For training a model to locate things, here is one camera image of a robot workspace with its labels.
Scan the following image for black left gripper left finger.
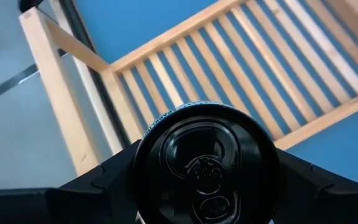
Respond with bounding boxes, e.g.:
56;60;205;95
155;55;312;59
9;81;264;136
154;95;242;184
0;139;142;224

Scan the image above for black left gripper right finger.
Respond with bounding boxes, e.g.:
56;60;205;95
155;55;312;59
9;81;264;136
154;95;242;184
272;148;358;224

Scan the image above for white Celsius can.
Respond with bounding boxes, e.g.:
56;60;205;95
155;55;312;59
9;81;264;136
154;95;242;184
132;101;282;224

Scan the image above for wooden slatted shelf rack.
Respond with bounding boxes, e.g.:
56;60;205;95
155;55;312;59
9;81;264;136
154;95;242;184
19;0;358;177

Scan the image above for black table frame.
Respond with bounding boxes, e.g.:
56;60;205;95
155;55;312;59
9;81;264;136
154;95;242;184
57;0;136;149

